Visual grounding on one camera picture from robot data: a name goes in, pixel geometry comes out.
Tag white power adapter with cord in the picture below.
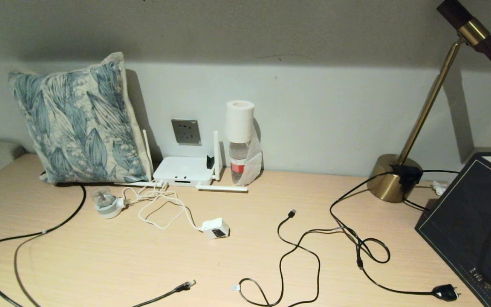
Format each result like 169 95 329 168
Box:
121 181 230 239

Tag black ethernet cable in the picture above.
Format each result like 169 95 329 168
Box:
0 182 196 307

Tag white router with antennas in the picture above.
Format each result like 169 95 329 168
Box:
116 130 248 192

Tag black plastic cable connector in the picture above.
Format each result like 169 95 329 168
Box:
393 164 423 186

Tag clear bottle with red label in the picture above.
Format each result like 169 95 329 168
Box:
229 141 250 185

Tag water bottle with paper cup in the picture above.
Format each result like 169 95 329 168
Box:
224 101 264 187

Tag brass desk lamp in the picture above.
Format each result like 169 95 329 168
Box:
367 0 491 203

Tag small white night light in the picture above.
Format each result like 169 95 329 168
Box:
91 187 127 219

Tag blue leaf print pillow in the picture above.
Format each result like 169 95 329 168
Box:
8 52 153 185

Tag black paper gift bag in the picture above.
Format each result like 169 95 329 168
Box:
415 147 491 307

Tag grey wall socket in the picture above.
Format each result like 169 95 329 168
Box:
171 119 201 146

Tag thin black USB cable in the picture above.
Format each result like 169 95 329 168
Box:
231 209 348 307

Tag black lamp power cord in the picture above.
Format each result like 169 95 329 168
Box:
330 170 461 302

